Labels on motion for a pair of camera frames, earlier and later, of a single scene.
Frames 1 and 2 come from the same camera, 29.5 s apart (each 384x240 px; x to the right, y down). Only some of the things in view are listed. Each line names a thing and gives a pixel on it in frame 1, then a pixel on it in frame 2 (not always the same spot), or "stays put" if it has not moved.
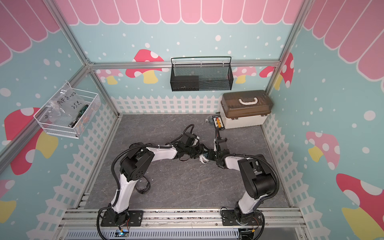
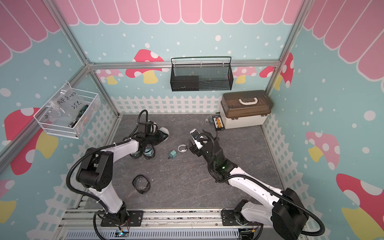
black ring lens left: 143,185 stays put
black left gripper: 200,150 → 160,138
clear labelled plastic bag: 64,104 stays put
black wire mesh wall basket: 201,73 stays put
